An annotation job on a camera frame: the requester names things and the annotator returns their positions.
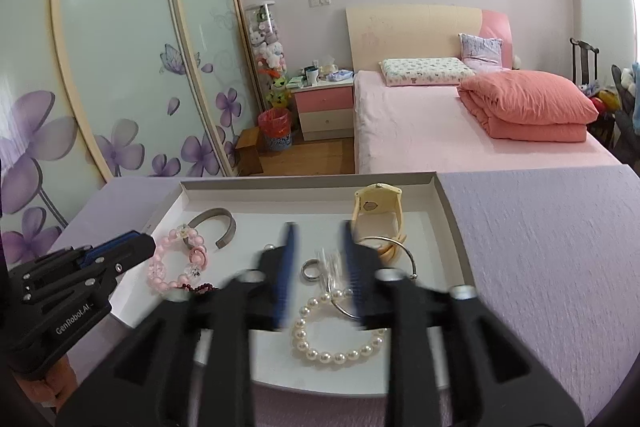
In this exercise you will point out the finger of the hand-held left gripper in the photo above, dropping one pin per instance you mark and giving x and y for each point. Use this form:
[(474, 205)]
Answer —
[(130, 257), (110, 244)]

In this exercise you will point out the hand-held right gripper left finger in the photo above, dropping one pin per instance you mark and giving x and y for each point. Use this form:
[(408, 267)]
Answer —
[(287, 279)]

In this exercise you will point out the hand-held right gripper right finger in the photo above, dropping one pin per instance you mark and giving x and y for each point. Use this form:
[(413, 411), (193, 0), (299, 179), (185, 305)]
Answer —
[(351, 267)]

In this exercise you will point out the clear plastic pouch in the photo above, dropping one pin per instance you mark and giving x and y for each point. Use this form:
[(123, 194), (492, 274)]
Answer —
[(331, 264)]

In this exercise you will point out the large silver bangle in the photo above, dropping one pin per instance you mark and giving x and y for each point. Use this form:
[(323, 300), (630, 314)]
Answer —
[(410, 259)]

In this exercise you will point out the white shallow cardboard tray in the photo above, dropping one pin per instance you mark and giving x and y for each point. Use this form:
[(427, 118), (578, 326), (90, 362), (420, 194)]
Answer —
[(260, 217)]

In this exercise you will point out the person's left hand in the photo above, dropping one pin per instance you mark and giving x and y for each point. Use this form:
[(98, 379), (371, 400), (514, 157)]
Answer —
[(55, 382)]

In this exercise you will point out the cream wrist watch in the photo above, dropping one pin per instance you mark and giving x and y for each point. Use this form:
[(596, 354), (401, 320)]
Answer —
[(377, 207)]

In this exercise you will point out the small wooden stool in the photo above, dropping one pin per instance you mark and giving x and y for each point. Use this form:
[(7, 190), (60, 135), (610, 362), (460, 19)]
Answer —
[(249, 149)]

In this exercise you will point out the bin with red bag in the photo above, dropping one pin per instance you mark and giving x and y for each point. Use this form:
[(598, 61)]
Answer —
[(275, 132)]

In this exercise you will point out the bed with pink sheet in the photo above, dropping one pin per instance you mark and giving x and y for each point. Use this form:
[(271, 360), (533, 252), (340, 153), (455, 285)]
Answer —
[(410, 127)]

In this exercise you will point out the pink and white nightstand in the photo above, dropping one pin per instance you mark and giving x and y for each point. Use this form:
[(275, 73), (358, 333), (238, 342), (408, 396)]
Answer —
[(325, 112)]

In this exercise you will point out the purple tablecloth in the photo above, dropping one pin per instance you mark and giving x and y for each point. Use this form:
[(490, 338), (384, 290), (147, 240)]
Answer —
[(525, 267)]

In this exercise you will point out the floral sliding door wardrobe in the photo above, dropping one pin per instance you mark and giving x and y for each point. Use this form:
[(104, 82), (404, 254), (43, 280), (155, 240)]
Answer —
[(115, 57)]

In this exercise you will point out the white mug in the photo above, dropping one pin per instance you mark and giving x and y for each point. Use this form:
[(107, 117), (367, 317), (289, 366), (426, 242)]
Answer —
[(312, 77)]

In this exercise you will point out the patterned flat pillow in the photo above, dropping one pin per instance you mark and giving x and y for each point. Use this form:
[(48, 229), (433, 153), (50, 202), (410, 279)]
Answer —
[(425, 72)]

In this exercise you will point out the pile of plush toys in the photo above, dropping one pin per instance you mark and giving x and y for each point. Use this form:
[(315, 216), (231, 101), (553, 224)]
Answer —
[(272, 52)]

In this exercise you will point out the folded salmon quilt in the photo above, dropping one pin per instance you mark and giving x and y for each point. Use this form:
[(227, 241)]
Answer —
[(530, 104)]

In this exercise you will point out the cream and pink headboard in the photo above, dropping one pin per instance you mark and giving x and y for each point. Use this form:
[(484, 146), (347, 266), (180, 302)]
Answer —
[(410, 32)]

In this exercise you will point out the tube of plush toys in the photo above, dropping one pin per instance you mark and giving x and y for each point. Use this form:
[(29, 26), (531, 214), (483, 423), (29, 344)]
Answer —
[(251, 37)]

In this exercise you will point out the small purple cushion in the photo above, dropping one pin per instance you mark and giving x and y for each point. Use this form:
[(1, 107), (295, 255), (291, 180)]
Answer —
[(481, 51)]

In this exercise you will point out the colourful toys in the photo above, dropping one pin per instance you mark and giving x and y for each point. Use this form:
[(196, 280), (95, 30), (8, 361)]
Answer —
[(602, 99)]

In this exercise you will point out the dark wooden chair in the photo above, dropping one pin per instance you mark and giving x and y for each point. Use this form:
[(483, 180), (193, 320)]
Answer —
[(584, 59)]

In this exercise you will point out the white wall socket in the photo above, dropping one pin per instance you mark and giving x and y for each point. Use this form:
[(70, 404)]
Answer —
[(320, 0)]

